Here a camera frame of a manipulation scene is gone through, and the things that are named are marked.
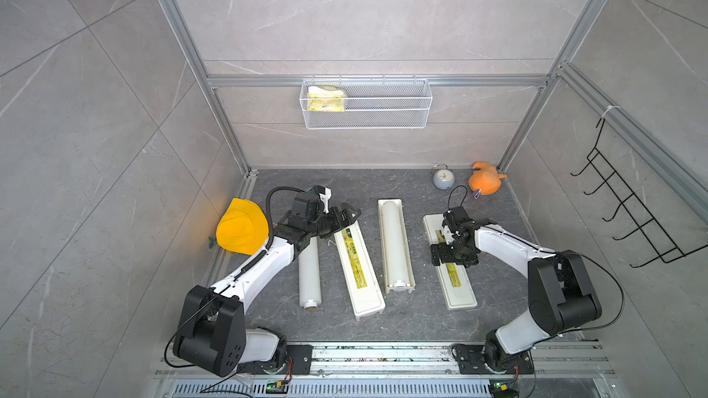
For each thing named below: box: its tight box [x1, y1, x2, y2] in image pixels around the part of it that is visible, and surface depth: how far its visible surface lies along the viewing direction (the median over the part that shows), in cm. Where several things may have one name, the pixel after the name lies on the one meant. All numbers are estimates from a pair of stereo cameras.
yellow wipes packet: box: [306, 84, 346, 113], surface depth 88 cm
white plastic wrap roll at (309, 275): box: [297, 235, 322, 310], surface depth 86 cm
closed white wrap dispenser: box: [333, 219, 386, 322], surface depth 83 cm
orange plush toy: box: [468, 161, 508, 196], surface depth 110 cm
